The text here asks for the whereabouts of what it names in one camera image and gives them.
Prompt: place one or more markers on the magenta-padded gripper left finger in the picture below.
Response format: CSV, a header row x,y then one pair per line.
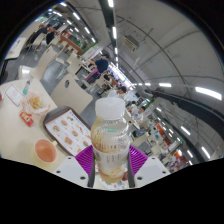
x,y
81,160

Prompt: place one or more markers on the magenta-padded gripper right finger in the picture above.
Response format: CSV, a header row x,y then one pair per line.
x,y
140,161

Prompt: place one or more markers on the clear white-capped drink bottle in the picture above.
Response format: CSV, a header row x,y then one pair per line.
x,y
110,136

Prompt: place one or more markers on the flat round red coaster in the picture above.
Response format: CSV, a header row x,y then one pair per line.
x,y
124,176

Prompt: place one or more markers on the printed menu tray liner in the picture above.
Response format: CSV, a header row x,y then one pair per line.
x,y
68,131

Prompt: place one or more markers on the yellow mug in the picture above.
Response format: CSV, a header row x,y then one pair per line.
x,y
45,151

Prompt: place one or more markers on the person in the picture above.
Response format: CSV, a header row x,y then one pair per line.
x,y
51,36
116,93
101,65
138,113
40,31

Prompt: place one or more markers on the dark brown food tray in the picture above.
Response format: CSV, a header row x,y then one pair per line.
x,y
48,118

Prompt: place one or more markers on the beige chair with round hole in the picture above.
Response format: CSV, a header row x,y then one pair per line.
x,y
71,95

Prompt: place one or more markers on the red sauce packet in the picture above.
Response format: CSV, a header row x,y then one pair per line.
x,y
26,119

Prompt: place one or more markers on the paper wrapper with fries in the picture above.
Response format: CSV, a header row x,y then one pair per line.
x,y
36,103

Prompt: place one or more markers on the small clear pump bottle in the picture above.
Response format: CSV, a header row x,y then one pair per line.
x,y
26,88

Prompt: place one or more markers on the white printed card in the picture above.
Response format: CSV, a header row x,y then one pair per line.
x,y
14,95

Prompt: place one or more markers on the beige cafeteria chairs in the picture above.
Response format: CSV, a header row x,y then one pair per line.
x,y
74,65

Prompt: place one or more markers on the ceiling strip lights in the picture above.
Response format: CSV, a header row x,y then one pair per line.
x,y
208,92

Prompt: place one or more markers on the white cafeteria chair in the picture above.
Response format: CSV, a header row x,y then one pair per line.
x,y
43,63

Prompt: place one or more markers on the ceiling air conditioner unit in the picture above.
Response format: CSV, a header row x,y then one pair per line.
x,y
130,42

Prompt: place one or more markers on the neighbouring beige table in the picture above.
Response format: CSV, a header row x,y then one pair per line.
x,y
16,48

